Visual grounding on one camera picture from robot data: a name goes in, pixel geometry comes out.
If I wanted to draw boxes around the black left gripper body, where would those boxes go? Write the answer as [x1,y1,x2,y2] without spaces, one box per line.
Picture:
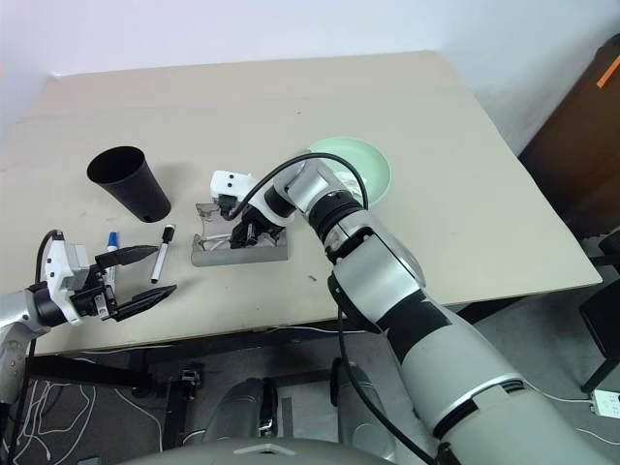
[70,263,120,323]

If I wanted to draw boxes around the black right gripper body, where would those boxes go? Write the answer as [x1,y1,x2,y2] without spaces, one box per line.
[216,192,273,246]

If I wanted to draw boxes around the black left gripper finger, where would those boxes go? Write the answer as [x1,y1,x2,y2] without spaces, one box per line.
[114,284,178,322]
[94,244,162,268]

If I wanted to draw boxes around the clear frame glasses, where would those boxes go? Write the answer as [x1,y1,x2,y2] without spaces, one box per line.
[195,231,236,254]

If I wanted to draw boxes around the black cup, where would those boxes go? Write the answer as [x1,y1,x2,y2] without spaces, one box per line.
[85,145,172,225]

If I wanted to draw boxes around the grey metal tray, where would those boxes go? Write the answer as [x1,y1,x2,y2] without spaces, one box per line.
[190,200,291,268]

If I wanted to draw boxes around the blue cap marker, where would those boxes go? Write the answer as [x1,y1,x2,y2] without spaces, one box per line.
[99,231,122,292]

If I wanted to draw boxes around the black cap marker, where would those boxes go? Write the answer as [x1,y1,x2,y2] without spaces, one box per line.
[149,223,177,285]

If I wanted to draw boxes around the light green bowl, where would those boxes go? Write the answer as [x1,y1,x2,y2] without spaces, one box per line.
[306,136,393,210]

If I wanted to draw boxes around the black floor mat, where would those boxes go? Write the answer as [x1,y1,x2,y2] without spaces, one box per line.
[0,375,169,465]

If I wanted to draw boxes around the grey rounded robot leg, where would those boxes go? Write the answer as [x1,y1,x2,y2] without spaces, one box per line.
[211,376,294,443]
[330,358,419,445]

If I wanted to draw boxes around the grey robot torso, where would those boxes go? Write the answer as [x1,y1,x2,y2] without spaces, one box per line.
[115,437,440,465]

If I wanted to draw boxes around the brown wooden cabinet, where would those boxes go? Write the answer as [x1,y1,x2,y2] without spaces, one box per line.
[516,32,620,246]

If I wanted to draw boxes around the black stand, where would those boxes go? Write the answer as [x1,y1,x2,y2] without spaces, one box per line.
[577,231,620,394]

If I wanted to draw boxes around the orange tape strip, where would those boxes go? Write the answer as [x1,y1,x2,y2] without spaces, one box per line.
[597,61,620,89]

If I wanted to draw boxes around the white power strip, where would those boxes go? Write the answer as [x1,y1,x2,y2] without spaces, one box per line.
[587,387,620,418]

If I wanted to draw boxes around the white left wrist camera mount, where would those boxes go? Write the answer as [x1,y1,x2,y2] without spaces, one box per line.
[35,231,93,326]

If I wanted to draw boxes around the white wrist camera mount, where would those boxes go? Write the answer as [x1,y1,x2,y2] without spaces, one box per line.
[35,231,93,326]
[209,170,295,230]

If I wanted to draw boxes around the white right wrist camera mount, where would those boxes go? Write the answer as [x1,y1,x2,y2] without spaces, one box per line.
[209,170,295,230]

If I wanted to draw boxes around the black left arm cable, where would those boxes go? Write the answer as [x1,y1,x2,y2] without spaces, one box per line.
[8,229,67,440]

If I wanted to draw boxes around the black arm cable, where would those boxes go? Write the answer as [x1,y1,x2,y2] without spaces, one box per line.
[231,152,440,464]
[8,229,67,440]

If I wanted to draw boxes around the black table frame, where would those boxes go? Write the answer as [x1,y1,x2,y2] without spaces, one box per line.
[27,333,204,451]

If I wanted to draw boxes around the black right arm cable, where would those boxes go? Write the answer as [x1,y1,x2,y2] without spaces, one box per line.
[231,152,440,464]

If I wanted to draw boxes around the white floor cable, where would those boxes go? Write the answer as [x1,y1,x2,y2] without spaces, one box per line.
[16,376,169,465]

